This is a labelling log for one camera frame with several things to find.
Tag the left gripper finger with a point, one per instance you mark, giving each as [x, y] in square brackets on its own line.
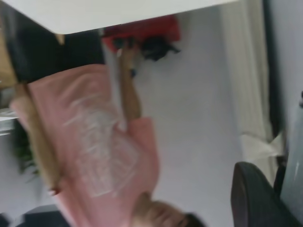
[251, 196]

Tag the person hand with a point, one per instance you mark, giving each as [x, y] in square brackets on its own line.
[127, 50]

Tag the white pleated curtain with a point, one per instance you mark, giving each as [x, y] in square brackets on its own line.
[246, 71]

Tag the black vertical pole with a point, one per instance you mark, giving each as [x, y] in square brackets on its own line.
[270, 71]

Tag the person in pink shirt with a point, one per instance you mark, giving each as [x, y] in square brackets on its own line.
[94, 142]

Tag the black crumpled bag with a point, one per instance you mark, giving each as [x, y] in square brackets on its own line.
[156, 49]

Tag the red box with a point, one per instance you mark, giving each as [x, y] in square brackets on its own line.
[146, 28]

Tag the green plant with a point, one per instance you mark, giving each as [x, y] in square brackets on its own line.
[23, 153]

